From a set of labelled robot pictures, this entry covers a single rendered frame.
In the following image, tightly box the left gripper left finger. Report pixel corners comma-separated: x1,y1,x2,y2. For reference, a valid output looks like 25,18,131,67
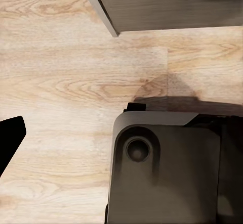
0,116,26,176

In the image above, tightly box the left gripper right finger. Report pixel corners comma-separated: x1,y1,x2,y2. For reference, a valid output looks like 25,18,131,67
227,116,243,156

